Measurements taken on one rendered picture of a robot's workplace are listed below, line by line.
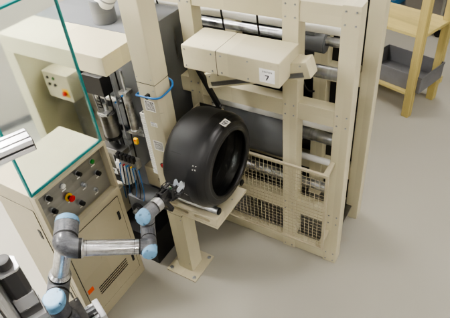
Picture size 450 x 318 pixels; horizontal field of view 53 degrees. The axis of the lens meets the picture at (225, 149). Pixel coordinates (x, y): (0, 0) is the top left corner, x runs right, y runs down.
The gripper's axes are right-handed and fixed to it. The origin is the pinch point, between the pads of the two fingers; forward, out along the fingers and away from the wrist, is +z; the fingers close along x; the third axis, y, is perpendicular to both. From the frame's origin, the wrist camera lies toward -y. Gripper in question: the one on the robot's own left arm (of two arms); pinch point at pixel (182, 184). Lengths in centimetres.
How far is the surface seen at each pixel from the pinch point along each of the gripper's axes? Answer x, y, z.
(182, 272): 35, -117, 31
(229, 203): -6, -37, 37
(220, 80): 9, 36, 57
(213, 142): -10.8, 21.6, 16.2
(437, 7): -44, -35, 531
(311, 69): -47, 54, 59
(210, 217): -5.9, -33.5, 15.7
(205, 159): -10.2, 14.8, 8.5
